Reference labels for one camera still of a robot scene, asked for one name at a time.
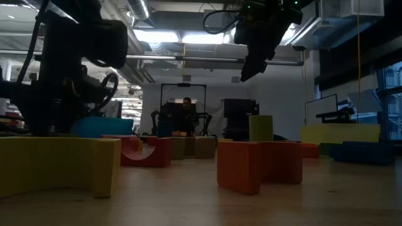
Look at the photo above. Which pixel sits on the green studded brick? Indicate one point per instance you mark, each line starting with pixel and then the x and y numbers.
pixel 325 149

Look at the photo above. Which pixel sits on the coral arch block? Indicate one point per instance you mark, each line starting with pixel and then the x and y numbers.
pixel 238 168

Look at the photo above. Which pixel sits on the red arch block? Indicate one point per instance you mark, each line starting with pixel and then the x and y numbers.
pixel 161 150

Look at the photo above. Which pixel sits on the orange block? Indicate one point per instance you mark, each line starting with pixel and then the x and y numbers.
pixel 225 140

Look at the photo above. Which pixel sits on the small red block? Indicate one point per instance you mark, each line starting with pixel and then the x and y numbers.
pixel 151 140

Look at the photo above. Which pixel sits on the large yellow arch block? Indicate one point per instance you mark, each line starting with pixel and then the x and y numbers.
pixel 47 163

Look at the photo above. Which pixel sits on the silver round air duct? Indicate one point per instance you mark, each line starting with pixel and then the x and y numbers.
pixel 138 9

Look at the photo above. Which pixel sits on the black cabinet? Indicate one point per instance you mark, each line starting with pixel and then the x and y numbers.
pixel 240 113

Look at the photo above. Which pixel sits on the lime green cylinder block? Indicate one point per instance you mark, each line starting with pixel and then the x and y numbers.
pixel 260 128

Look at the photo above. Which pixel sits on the black bracket stand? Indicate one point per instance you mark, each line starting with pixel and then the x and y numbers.
pixel 333 117

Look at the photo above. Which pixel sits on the coral cylinder block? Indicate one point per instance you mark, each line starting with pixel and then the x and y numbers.
pixel 130 142

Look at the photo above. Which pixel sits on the lime yellow block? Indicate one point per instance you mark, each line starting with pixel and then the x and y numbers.
pixel 178 147

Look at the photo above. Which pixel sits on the blue arch block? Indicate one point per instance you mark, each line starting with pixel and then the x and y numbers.
pixel 367 153

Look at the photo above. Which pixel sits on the ceiling light panel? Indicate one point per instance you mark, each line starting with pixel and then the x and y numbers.
pixel 157 36
pixel 201 38

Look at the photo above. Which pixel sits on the white triangular shade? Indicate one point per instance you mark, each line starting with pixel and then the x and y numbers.
pixel 364 102

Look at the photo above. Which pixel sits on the window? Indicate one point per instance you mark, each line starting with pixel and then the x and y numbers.
pixel 392 110

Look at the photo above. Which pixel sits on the white ceiling unit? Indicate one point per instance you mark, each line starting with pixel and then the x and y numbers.
pixel 361 7

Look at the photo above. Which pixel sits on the grey wall vent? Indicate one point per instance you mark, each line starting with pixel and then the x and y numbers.
pixel 235 79
pixel 186 78

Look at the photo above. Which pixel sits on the red cylinder block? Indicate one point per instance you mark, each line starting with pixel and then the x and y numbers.
pixel 310 150

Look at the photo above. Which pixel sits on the person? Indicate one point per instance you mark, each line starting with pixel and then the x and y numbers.
pixel 187 102

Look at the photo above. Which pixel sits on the blue studded brick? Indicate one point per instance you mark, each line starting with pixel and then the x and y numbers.
pixel 336 153

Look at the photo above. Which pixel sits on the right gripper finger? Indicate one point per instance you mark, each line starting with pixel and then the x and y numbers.
pixel 252 67

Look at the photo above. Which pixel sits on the black metal station frame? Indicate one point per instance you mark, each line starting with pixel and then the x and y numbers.
pixel 198 84

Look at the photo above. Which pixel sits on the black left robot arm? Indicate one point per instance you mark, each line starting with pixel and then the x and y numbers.
pixel 59 62

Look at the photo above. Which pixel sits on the tan cube block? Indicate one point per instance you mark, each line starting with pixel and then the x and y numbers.
pixel 205 147

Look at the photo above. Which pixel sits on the long horizontal metal pipe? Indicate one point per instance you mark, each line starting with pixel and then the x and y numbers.
pixel 188 58

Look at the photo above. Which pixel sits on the white sheet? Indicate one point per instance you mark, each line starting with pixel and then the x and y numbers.
pixel 114 110

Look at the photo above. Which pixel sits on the white board black frame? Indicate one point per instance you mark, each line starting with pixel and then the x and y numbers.
pixel 320 110

